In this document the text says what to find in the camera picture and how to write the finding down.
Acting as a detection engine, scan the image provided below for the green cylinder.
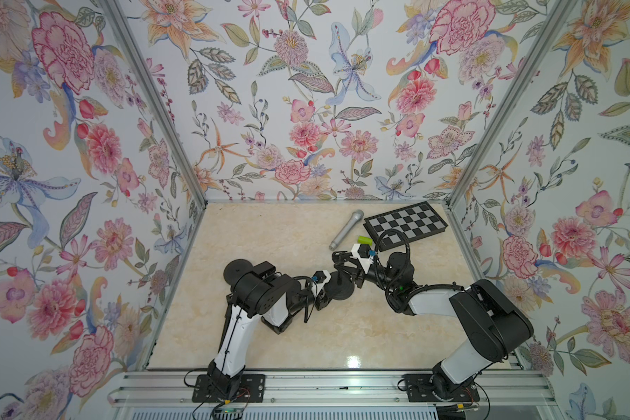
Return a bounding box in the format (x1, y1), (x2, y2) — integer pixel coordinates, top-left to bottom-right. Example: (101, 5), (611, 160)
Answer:
(357, 236), (374, 245)

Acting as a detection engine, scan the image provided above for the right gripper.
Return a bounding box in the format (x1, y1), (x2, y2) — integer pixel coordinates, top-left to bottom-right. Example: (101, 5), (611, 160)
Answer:
(336, 253), (401, 294)

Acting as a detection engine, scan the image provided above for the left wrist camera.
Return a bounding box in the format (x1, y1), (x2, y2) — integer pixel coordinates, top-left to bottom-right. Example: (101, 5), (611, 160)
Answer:
(311, 271), (332, 295)

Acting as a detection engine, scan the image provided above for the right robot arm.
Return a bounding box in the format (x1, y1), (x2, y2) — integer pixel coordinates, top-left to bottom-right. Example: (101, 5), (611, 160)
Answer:
(332, 229), (534, 402)

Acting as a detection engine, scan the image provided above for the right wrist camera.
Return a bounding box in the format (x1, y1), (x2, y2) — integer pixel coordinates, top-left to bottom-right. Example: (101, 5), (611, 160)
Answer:
(351, 243), (377, 275)

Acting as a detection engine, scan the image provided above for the black stand pole with clip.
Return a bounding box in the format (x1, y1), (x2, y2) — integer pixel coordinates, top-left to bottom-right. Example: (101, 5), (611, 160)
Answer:
(332, 251), (366, 289)

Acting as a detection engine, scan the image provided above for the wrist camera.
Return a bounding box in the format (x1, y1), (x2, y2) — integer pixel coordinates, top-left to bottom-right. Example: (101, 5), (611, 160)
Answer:
(351, 243), (377, 275)
(311, 271), (332, 295)

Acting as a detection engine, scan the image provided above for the silver microphone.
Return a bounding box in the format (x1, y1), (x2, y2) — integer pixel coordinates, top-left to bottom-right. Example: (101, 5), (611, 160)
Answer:
(329, 209), (364, 251)

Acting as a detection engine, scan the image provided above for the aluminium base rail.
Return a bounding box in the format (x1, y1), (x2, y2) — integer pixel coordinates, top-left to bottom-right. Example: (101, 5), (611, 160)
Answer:
(108, 369), (563, 419)

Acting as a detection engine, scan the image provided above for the black round stand base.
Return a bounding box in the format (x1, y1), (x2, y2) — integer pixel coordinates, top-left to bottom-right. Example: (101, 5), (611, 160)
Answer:
(325, 271), (355, 301)

